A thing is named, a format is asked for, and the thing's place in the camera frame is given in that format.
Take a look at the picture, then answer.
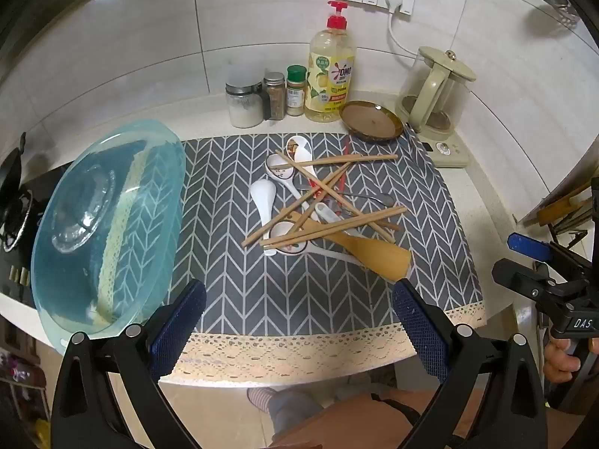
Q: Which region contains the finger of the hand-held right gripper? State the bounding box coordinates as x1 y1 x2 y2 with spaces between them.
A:
508 233 599 274
492 258 567 300

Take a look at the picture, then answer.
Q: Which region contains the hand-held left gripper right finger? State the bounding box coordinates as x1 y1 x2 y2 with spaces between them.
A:
392 278 548 449

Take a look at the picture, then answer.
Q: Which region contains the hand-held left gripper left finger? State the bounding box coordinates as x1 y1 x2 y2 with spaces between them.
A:
51 280 207 449

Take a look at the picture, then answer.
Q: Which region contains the red chopstick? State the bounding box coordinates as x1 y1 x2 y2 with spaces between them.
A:
333 137 351 209

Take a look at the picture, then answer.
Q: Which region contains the patterned spoon with red handle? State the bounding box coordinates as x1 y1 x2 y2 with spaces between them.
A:
285 135 335 209

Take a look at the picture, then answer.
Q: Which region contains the person's right hand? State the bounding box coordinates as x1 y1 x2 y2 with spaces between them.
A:
543 339 581 384

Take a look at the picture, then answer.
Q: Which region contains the wooden board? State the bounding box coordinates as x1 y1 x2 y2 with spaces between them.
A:
519 180 599 227

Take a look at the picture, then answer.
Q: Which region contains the wooden spatula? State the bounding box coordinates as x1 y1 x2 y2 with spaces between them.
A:
290 213 413 284

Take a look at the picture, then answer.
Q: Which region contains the grey chevron table mat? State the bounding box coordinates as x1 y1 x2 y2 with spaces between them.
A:
156 131 487 384

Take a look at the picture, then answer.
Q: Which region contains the striped slipper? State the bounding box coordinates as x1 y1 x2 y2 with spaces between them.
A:
247 386 282 415

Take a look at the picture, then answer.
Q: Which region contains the person's leg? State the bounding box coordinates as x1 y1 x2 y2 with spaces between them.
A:
269 386 473 449

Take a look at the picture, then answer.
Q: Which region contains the cream kettle base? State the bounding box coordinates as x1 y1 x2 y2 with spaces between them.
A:
405 122 470 169

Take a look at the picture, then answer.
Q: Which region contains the light blue glass bowl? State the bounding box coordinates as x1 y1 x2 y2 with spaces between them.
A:
30 119 188 356

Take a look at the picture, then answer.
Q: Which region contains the metal spoon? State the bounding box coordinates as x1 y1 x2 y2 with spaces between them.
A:
334 191 395 207

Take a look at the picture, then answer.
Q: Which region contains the white floral ceramic spoon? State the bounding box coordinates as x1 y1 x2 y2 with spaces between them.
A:
269 222 356 263
265 154 312 209

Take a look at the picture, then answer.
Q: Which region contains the plain white ceramic spoon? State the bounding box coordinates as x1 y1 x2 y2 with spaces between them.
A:
249 180 279 257
314 202 361 237

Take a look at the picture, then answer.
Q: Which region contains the cream glass electric kettle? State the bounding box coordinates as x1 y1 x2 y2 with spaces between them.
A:
398 47 477 134

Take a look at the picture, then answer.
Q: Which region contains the pile of wooden chopsticks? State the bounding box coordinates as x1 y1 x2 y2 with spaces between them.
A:
241 149 409 250

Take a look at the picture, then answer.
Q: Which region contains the brown ceramic plate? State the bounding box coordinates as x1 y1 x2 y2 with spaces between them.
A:
340 101 406 145

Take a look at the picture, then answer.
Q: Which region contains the black gas stove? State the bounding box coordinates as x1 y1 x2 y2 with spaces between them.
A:
0 133 64 307

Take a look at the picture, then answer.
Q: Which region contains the glass salt jar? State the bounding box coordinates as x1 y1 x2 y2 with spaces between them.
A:
225 81 264 128

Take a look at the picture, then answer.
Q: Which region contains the silver lid spice jar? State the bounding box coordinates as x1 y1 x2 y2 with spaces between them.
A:
263 72 287 121

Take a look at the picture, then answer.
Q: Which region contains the green lid spice bottle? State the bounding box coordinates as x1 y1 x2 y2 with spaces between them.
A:
286 65 308 117

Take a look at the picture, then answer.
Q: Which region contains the yellow dish soap bottle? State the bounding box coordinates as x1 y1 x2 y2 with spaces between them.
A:
305 1 357 125

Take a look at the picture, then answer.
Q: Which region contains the metal wall hook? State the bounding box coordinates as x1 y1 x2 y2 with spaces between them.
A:
536 0 581 27

